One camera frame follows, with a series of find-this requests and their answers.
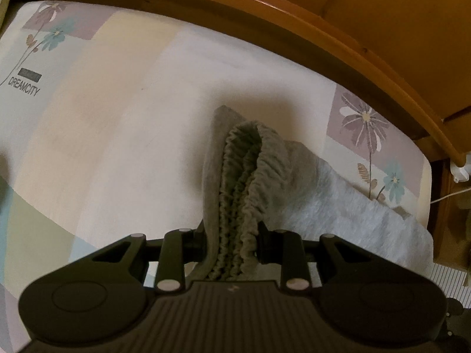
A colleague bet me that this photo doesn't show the grey sweatpants with white drawstring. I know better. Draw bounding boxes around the grey sweatpants with white drawstring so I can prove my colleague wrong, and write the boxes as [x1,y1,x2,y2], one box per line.
[188,105,435,284]

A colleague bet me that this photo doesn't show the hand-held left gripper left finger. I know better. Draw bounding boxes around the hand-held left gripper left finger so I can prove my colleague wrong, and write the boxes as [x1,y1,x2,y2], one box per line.
[92,222,209,295]

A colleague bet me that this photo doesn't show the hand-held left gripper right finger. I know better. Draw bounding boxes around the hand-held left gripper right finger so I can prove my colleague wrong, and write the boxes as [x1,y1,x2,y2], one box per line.
[255,222,371,295]

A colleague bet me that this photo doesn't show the bed with patchwork sheet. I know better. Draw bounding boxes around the bed with patchwork sheet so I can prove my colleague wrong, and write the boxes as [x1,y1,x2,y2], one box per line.
[0,0,433,339]

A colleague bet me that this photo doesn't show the white ribbed panel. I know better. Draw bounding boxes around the white ribbed panel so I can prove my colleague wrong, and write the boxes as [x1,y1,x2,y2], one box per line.
[429,263,471,297]

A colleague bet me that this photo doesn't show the white charger with cable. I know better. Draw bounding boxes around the white charger with cable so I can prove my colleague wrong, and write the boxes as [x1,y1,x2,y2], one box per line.
[430,164,471,204]

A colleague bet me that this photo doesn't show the wooden bed headboard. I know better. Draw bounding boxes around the wooden bed headboard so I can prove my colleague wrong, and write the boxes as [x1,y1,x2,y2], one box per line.
[16,0,471,166]

